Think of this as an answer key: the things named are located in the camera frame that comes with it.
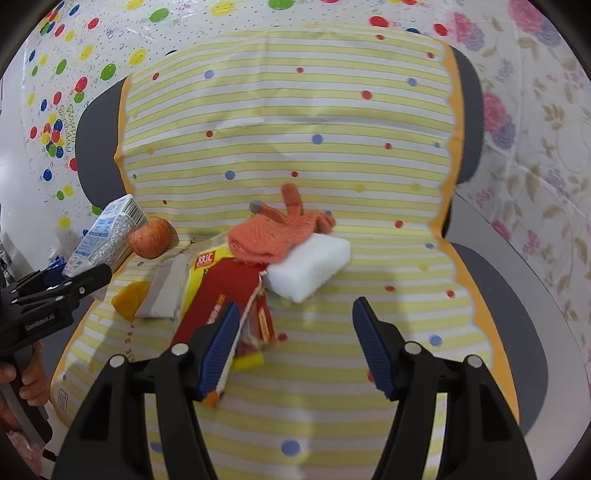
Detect blue white milk carton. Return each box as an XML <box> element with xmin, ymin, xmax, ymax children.
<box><xmin>63</xmin><ymin>194</ymin><xmax>148</xmax><ymax>278</ymax></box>

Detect orange knit glove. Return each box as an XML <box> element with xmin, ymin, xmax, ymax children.
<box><xmin>228</xmin><ymin>183</ymin><xmax>337</xmax><ymax>264</ymax></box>

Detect left human hand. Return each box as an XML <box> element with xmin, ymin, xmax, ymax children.
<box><xmin>1</xmin><ymin>342</ymin><xmax>49</xmax><ymax>416</ymax></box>

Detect yellow foam net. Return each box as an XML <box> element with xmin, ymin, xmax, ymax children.
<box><xmin>111</xmin><ymin>281</ymin><xmax>150</xmax><ymax>322</ymax></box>

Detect grey office chair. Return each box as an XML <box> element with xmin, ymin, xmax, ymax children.
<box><xmin>75</xmin><ymin>32</ymin><xmax>589</xmax><ymax>479</ymax></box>

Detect red apple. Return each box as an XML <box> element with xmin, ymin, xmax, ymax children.
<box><xmin>127</xmin><ymin>217</ymin><xmax>173</xmax><ymax>260</ymax></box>

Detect red yellow snack package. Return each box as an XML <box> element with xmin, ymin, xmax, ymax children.
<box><xmin>169</xmin><ymin>246</ymin><xmax>279</xmax><ymax>409</ymax></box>

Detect white sponge block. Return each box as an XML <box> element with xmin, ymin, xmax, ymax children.
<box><xmin>263</xmin><ymin>234</ymin><xmax>352</xmax><ymax>303</ymax></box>

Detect yellow striped dotted cloth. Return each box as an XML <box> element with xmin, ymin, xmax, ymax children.
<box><xmin>51</xmin><ymin>26</ymin><xmax>518</xmax><ymax>479</ymax></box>

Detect floral pattern wall sheet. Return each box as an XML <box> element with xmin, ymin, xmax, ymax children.
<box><xmin>446</xmin><ymin>1</ymin><xmax>590</xmax><ymax>366</ymax></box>

